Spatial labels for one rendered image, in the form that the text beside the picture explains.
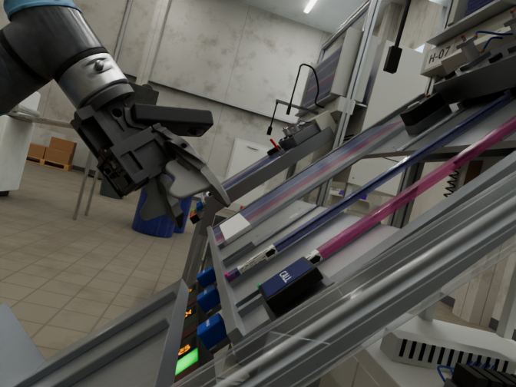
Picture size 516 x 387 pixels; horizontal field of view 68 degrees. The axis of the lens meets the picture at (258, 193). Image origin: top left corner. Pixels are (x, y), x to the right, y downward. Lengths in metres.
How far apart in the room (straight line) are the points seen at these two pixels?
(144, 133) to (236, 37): 11.94
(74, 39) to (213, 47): 11.76
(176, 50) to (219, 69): 1.38
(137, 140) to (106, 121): 0.05
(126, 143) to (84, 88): 0.08
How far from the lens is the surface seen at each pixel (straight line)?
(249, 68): 12.19
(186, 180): 0.47
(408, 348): 0.80
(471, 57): 0.83
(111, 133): 0.50
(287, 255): 0.52
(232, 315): 0.40
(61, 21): 0.54
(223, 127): 11.77
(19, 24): 0.56
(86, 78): 0.51
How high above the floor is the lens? 0.86
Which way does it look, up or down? 1 degrees down
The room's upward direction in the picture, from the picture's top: 15 degrees clockwise
